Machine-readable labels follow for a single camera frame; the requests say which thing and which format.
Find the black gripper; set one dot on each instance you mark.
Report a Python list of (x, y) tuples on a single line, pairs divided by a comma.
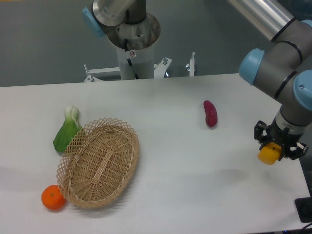
[(290, 147)]

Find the yellow mango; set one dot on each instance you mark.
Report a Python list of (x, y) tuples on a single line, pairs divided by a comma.
[(270, 153)]

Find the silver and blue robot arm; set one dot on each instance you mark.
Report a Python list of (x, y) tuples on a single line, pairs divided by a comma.
[(273, 72)]

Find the black device at table edge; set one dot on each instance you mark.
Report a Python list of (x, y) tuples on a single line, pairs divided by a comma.
[(304, 209)]

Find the purple sweet potato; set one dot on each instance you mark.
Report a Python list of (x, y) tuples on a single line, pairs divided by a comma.
[(210, 113)]

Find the oval wicker basket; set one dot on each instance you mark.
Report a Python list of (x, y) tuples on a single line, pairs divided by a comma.
[(98, 163)]

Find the green bok choy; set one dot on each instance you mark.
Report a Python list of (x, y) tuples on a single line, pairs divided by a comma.
[(68, 130)]

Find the orange tangerine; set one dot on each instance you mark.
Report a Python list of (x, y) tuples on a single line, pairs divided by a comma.
[(52, 198)]

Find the white metal mounting bracket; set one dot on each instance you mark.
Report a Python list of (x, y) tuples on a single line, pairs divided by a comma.
[(126, 73)]

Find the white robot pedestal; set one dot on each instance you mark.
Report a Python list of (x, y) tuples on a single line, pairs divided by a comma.
[(134, 44)]

